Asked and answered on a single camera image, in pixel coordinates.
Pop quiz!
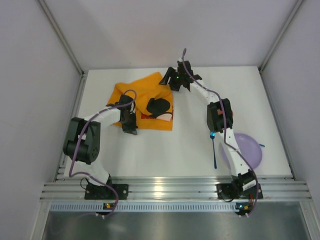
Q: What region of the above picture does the orange Mickey Mouse cloth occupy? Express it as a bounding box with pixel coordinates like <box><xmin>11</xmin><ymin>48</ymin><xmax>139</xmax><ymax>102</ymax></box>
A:
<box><xmin>107</xmin><ymin>72</ymin><xmax>174</xmax><ymax>131</ymax></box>

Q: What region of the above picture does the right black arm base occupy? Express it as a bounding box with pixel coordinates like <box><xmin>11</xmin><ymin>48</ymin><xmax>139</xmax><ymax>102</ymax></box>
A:
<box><xmin>216</xmin><ymin>183</ymin><xmax>257</xmax><ymax>201</ymax></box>

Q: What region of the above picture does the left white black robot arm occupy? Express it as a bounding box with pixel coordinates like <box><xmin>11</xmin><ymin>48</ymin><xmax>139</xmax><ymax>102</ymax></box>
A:
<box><xmin>63</xmin><ymin>89</ymin><xmax>138</xmax><ymax>187</ymax></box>

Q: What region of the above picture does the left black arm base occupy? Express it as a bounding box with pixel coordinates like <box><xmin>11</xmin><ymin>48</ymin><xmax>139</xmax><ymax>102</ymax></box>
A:
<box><xmin>84</xmin><ymin>183</ymin><xmax>129</xmax><ymax>200</ymax></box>

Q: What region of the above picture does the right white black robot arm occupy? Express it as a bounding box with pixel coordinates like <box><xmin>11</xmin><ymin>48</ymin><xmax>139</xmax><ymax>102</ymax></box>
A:
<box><xmin>159</xmin><ymin>60</ymin><xmax>259</xmax><ymax>195</ymax></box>

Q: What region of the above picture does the blue plastic fork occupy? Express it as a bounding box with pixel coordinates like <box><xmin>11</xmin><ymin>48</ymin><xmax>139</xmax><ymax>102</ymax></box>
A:
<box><xmin>209</xmin><ymin>131</ymin><xmax>217</xmax><ymax>169</ymax></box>

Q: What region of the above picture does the lilac plastic plate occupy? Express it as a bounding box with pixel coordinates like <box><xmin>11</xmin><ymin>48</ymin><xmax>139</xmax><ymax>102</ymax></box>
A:
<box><xmin>234</xmin><ymin>133</ymin><xmax>263</xmax><ymax>170</ymax></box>

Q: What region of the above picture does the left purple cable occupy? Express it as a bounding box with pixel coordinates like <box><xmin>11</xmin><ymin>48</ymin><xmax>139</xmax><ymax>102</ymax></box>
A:
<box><xmin>68</xmin><ymin>89</ymin><xmax>138</xmax><ymax>221</ymax></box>

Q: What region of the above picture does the purple cable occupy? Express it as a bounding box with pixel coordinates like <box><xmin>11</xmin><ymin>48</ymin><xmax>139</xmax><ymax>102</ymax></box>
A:
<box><xmin>68</xmin><ymin>89</ymin><xmax>138</xmax><ymax>221</ymax></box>
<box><xmin>180</xmin><ymin>48</ymin><xmax>258</xmax><ymax>218</ymax></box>

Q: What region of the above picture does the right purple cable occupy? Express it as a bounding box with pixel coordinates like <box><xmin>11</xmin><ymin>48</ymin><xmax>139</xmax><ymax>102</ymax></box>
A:
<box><xmin>180</xmin><ymin>48</ymin><xmax>258</xmax><ymax>218</ymax></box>

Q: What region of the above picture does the aluminium mounting rail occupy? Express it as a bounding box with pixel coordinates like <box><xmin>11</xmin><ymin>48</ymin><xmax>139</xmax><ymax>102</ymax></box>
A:
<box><xmin>40</xmin><ymin>176</ymin><xmax>312</xmax><ymax>202</ymax></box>

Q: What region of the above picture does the slotted grey cable duct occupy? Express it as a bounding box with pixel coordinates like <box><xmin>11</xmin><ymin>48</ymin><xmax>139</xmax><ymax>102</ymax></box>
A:
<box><xmin>50</xmin><ymin>201</ymin><xmax>249</xmax><ymax>213</ymax></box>

